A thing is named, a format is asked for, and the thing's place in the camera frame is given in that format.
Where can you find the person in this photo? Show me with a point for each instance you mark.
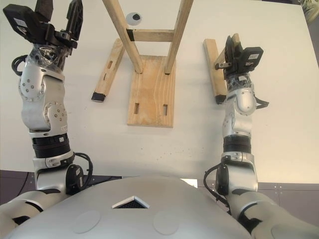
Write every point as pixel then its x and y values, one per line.
pixel 312 10

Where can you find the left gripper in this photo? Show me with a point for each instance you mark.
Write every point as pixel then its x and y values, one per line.
pixel 46 35

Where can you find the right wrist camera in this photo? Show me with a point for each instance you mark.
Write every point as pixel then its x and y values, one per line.
pixel 253 56

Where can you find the wooden cross bar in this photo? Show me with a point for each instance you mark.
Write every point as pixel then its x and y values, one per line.
pixel 153 35

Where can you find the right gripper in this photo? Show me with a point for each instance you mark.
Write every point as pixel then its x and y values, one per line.
pixel 234 69

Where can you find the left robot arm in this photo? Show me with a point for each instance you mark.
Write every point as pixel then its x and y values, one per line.
pixel 37 104

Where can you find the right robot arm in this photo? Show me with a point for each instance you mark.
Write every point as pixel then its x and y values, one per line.
pixel 240 124

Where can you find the wooden leg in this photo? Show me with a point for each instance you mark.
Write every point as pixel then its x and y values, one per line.
pixel 177 32
pixel 125 32
pixel 109 69
pixel 214 72

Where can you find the robot body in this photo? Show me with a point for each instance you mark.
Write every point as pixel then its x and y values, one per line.
pixel 129 214

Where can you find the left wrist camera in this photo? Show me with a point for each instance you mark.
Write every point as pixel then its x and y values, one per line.
pixel 15 20

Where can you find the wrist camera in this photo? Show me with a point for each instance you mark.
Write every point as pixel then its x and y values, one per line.
pixel 15 20
pixel 253 56

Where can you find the wooden seat board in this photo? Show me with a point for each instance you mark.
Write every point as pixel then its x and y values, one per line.
pixel 150 99

